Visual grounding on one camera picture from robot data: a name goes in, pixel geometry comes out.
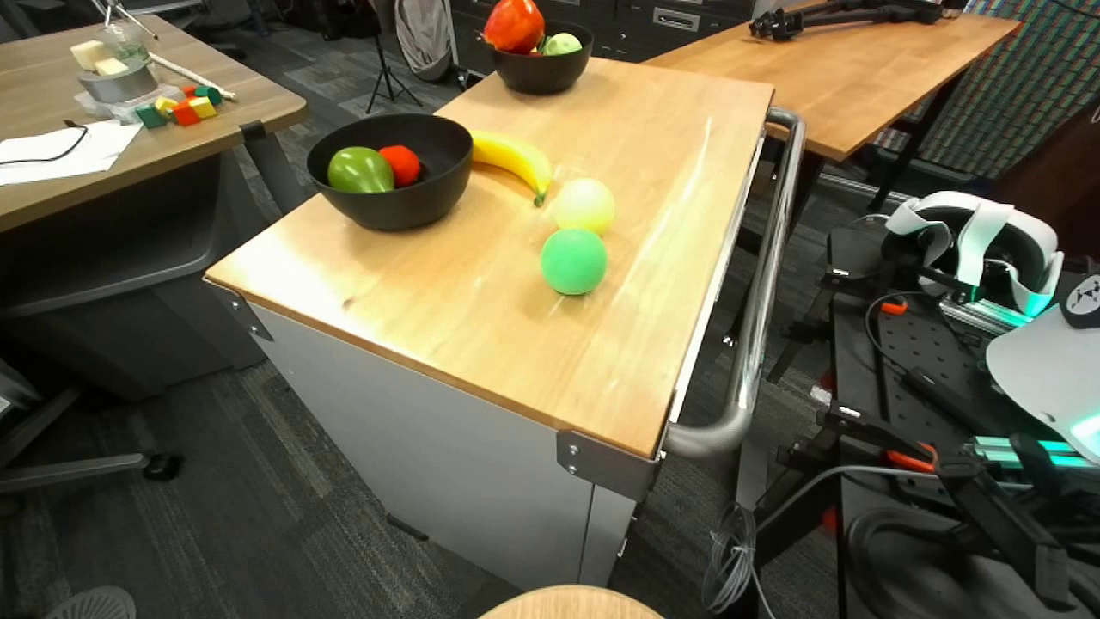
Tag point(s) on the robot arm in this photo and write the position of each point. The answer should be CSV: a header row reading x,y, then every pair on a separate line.
x,y
1044,370

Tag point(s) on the white cabinet cart wooden top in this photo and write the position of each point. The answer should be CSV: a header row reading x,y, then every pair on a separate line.
x,y
516,344

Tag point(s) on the green ball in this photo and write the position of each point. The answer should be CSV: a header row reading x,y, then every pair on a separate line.
x,y
573,262

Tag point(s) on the pale yellow ball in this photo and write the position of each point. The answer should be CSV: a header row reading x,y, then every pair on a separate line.
x,y
584,206

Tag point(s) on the yellow banana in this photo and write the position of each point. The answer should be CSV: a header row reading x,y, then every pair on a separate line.
x,y
516,156

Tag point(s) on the large black bowl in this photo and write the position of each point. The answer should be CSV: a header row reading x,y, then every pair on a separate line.
x,y
404,206

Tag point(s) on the small red fruit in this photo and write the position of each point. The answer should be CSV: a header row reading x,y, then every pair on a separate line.
x,y
401,165

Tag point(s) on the small black bowl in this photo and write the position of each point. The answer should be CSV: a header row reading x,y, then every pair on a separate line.
x,y
540,74

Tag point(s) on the green pear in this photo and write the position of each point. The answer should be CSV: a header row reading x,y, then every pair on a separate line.
x,y
359,170

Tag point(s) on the pale green apple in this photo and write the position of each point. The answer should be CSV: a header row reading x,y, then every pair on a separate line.
x,y
563,44

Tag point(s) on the large red fruit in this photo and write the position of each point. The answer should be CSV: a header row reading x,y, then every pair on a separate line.
x,y
514,26

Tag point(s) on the round wooden stool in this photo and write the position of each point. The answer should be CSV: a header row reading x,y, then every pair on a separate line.
x,y
571,604

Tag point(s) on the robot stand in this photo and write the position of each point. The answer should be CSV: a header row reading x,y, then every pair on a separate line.
x,y
924,344

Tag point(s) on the wooden table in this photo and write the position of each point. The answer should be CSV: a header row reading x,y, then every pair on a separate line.
x,y
842,73

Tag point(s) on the folded black tripod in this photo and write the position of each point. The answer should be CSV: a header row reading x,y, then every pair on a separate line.
x,y
846,15

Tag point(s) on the heap of coloured blocks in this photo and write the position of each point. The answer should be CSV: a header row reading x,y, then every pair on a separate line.
x,y
182,110

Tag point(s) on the white stick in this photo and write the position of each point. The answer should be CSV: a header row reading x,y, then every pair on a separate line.
x,y
189,74

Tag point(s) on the white headset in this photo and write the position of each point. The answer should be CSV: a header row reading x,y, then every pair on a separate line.
x,y
980,241

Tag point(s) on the black clamp orange trigger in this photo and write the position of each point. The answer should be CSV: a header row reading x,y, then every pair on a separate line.
x,y
971,490

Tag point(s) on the roll of grey tape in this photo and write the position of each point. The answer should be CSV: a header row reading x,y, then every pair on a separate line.
x,y
119,85

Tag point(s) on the white paper sheets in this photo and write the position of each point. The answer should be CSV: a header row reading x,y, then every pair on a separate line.
x,y
69,150

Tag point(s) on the wooden desk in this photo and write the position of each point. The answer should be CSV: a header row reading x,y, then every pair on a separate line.
x,y
51,206

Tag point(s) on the office chair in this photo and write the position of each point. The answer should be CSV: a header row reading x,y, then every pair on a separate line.
x,y
60,468

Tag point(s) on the cream foam blocks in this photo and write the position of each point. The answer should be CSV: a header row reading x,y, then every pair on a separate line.
x,y
99,57

